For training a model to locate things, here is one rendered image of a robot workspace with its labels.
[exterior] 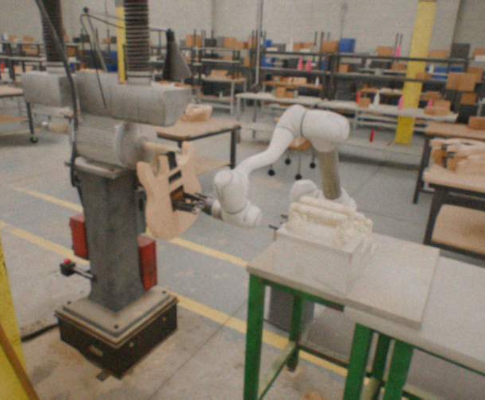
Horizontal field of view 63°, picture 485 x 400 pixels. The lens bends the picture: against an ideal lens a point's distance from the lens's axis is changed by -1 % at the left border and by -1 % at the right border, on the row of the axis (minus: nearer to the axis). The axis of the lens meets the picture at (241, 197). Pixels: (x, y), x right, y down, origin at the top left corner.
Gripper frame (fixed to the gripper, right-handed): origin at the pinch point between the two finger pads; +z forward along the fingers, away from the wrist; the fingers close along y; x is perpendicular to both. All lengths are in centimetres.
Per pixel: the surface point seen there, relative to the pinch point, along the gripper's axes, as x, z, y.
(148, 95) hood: 46.8, 5.1, -2.8
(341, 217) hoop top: 17, -78, -12
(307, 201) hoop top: 16, -63, -4
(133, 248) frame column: -43, 42, 3
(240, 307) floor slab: -115, 6, 53
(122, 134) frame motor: 27.0, 27.0, -0.8
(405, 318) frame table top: -10, -102, -18
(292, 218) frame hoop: 13, -62, -13
